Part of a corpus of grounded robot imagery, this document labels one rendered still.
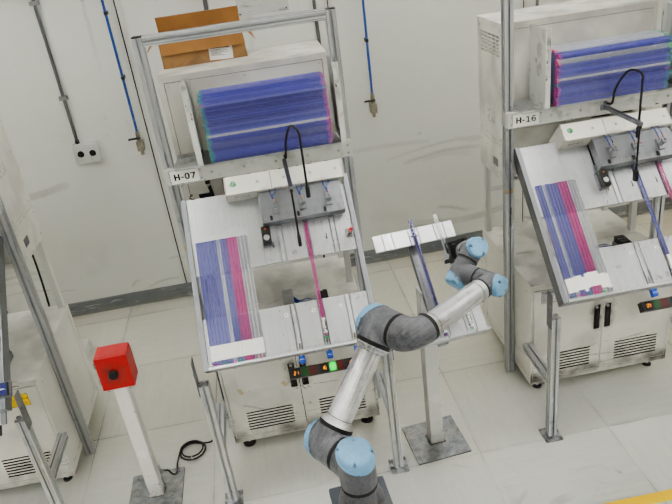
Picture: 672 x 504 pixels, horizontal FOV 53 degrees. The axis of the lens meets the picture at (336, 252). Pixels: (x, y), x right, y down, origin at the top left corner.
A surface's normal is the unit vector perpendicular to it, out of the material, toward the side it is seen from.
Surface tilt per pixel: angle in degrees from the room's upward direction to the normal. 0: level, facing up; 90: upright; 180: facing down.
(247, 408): 90
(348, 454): 7
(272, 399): 90
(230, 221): 48
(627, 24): 90
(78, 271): 90
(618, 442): 0
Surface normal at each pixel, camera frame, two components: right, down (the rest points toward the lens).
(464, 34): 0.14, 0.43
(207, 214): 0.03, -0.27
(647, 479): -0.12, -0.88
